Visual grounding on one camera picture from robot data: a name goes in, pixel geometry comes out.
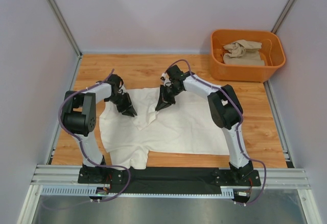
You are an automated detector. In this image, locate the left aluminium frame post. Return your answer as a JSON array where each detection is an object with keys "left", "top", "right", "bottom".
[{"left": 46, "top": 0, "right": 82, "bottom": 58}]

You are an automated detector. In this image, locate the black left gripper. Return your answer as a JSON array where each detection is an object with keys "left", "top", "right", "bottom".
[{"left": 106, "top": 92, "right": 136, "bottom": 118}]

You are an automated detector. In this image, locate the orange plastic bin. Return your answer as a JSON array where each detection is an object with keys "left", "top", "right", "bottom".
[{"left": 209, "top": 30, "right": 286, "bottom": 83}]

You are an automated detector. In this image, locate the grey slotted cable duct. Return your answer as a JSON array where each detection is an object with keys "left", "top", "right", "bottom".
[{"left": 40, "top": 185, "right": 234, "bottom": 200}]

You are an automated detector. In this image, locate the right aluminium frame post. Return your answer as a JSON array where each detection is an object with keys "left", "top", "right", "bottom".
[{"left": 271, "top": 0, "right": 297, "bottom": 34}]

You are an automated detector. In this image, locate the beige t shirt in bin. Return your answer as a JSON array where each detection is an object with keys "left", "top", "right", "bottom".
[{"left": 223, "top": 39, "right": 265, "bottom": 66}]

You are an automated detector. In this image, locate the white t shirt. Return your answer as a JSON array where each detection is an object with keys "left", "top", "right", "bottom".
[{"left": 99, "top": 88, "right": 229, "bottom": 169}]

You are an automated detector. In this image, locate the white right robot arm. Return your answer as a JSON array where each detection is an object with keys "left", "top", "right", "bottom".
[{"left": 155, "top": 65, "right": 253, "bottom": 185}]

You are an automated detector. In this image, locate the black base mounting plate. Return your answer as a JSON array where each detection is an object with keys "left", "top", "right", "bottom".
[{"left": 78, "top": 166, "right": 261, "bottom": 193}]

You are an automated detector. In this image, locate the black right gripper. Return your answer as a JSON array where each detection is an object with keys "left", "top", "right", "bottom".
[{"left": 156, "top": 84, "right": 183, "bottom": 112}]

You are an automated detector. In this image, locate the aluminium frame post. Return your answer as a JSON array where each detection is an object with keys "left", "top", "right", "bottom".
[
  {"left": 46, "top": 0, "right": 82, "bottom": 58},
  {"left": 271, "top": 0, "right": 297, "bottom": 34}
]

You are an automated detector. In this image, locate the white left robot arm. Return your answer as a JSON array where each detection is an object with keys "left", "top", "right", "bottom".
[{"left": 58, "top": 73, "right": 137, "bottom": 184}]

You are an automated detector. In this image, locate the aluminium extrusion rail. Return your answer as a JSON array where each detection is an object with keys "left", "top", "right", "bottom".
[{"left": 31, "top": 165, "right": 311, "bottom": 189}]

